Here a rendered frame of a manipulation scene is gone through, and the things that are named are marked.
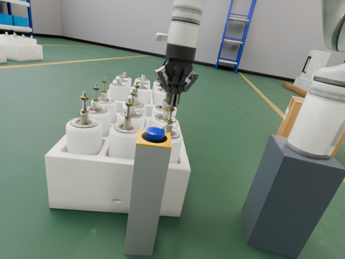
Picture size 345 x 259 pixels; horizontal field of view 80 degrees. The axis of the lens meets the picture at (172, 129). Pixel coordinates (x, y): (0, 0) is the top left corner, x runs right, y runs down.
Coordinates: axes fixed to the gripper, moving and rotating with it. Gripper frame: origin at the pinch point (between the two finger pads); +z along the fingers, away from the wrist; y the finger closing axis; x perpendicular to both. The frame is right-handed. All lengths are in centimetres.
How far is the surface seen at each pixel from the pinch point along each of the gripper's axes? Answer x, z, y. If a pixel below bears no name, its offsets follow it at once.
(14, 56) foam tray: 263, 29, -66
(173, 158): -4.7, 16.1, 0.5
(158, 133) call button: -15.3, 2.4, -11.1
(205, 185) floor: 0.9, 35.3, 21.9
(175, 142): -4.7, 10.8, 0.2
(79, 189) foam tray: 2.7, 27.5, -23.8
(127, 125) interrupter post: 4.1, 9.0, -11.1
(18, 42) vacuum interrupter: 266, 14, -61
